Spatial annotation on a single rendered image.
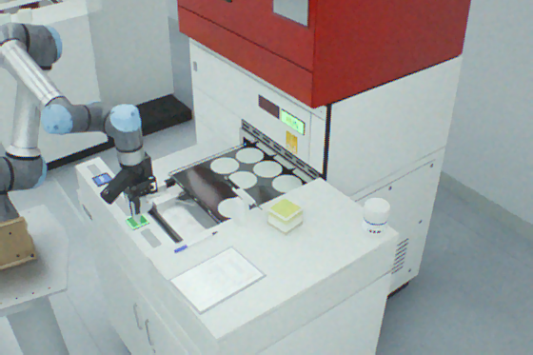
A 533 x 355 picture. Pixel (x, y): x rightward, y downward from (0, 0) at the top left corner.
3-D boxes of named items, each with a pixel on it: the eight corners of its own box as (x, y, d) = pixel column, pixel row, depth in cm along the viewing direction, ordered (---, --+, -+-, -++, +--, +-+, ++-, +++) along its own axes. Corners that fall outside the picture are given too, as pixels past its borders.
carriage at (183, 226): (162, 191, 193) (161, 185, 191) (219, 249, 169) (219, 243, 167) (141, 199, 189) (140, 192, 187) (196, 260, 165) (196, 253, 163)
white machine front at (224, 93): (199, 114, 244) (193, 28, 222) (324, 208, 190) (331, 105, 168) (193, 117, 243) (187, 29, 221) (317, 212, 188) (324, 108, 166)
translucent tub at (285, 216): (284, 214, 165) (285, 196, 161) (303, 226, 160) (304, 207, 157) (266, 226, 160) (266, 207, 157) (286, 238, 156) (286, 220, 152)
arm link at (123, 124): (123, 99, 147) (145, 108, 143) (128, 133, 154) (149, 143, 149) (101, 110, 142) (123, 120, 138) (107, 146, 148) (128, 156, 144)
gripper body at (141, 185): (158, 194, 158) (154, 159, 151) (131, 206, 153) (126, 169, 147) (147, 182, 163) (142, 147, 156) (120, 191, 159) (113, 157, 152)
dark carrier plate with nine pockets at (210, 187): (253, 143, 211) (253, 142, 211) (313, 187, 188) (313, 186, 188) (173, 175, 194) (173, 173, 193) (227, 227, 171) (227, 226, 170)
